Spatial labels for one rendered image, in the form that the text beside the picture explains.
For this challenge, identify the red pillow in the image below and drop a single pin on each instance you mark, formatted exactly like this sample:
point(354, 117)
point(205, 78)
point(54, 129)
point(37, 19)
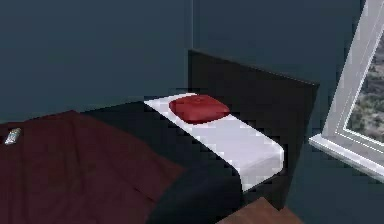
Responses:
point(199, 108)

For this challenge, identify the black bed with white mattress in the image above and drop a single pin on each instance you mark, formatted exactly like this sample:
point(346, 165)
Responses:
point(253, 100)

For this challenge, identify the dark red blanket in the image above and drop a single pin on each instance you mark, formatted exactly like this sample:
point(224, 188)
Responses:
point(73, 166)

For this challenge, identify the white framed window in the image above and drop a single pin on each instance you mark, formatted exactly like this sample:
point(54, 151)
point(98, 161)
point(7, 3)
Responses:
point(360, 110)

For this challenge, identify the grey remote control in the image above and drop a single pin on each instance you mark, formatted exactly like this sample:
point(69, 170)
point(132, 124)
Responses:
point(12, 136)

